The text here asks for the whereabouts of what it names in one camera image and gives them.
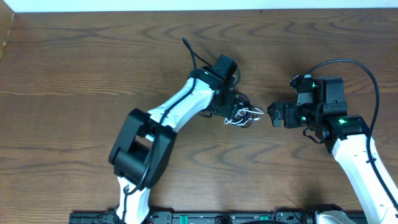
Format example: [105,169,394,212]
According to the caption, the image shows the white USB cable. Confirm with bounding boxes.
[223,106,265,126]

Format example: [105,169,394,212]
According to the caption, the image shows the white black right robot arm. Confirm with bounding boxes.
[267,101,397,223]

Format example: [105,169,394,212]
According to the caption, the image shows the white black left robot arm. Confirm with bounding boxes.
[109,68,241,223]

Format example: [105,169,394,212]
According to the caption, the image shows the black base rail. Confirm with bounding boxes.
[68,208,368,224]

